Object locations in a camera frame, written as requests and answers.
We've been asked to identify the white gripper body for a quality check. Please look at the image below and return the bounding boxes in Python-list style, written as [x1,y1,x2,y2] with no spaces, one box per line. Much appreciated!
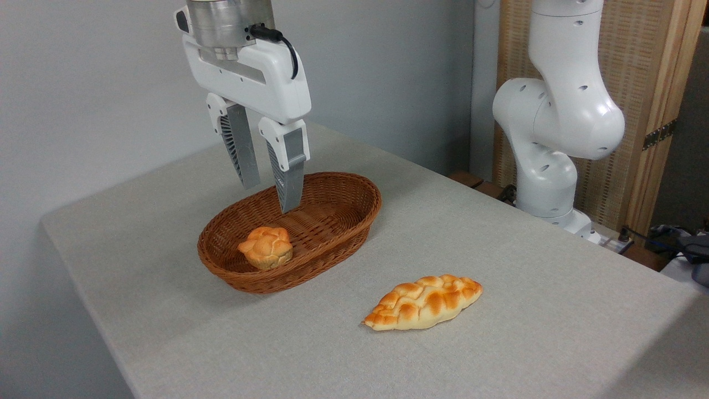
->
[182,34,312,126]

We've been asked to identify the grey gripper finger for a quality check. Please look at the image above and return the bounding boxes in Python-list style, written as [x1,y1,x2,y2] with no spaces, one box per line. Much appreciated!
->
[206,93,261,191]
[258,116,310,214]

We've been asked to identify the long braided bread loaf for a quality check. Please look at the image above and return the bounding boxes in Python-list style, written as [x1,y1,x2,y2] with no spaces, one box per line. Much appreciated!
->
[362,274,484,332]

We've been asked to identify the brown oval wicker basket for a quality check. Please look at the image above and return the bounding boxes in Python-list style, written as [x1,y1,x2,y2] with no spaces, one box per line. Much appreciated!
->
[197,171,383,294]

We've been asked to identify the small round bread roll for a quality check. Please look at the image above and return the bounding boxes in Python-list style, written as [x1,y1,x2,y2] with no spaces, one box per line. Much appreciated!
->
[238,226,294,271]

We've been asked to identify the grey tablecloth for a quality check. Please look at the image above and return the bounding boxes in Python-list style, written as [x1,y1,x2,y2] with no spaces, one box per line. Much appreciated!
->
[40,119,709,399]

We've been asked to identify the white power strip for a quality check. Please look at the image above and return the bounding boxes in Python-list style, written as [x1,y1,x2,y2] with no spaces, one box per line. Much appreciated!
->
[595,233,635,255]

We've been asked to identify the wooden woven folding screen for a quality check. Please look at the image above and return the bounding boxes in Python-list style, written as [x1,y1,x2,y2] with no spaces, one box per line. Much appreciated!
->
[492,0,709,236]

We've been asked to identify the black metal screen hinge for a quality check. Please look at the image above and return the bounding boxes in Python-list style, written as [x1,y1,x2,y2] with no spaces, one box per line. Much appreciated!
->
[642,119,678,152]

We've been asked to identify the dark grey bag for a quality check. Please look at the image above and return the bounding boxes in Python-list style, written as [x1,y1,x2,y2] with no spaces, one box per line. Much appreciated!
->
[651,221,709,289]

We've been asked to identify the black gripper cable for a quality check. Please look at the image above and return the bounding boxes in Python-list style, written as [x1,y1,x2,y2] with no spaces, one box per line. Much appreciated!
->
[249,23,300,80]

